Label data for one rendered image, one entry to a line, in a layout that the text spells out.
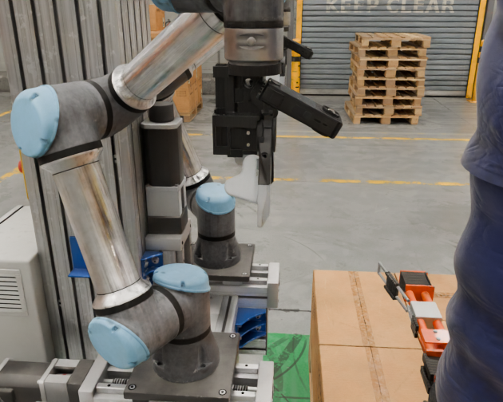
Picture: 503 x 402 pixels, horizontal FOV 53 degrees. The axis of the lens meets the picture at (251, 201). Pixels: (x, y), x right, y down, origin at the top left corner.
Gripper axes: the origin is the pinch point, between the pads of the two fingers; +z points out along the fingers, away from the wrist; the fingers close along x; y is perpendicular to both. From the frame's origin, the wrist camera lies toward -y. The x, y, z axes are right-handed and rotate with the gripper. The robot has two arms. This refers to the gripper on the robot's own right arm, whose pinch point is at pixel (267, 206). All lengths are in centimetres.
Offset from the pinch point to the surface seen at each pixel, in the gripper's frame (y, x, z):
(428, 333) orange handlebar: -35, -32, 43
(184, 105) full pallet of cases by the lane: 166, -725, 126
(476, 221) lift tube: -26.8, 5.8, -1.3
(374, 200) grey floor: -85, -399, 152
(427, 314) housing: -37, -39, 42
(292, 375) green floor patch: -7, -145, 152
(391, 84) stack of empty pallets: -153, -734, 91
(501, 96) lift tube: -25.6, 9.5, -17.7
